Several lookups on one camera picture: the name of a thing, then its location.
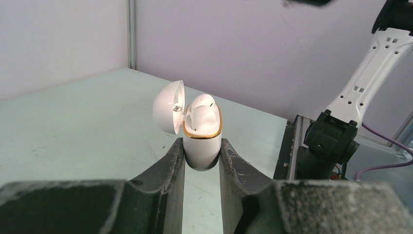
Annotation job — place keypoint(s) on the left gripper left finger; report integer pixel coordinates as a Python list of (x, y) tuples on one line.
[(150, 203)]

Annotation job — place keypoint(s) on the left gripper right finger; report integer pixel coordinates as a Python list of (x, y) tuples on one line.
[(253, 203)]

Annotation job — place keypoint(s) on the white earbud charging case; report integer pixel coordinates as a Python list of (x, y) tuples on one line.
[(169, 113)]

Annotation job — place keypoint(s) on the white earbud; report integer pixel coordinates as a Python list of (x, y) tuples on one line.
[(204, 100), (202, 120)]

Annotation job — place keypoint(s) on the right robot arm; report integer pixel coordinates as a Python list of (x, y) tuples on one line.
[(330, 139)]

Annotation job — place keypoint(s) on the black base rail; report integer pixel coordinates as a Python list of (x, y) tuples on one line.
[(286, 167)]

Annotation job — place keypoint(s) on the aluminium frame post left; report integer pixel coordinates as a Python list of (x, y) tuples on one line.
[(131, 33)]

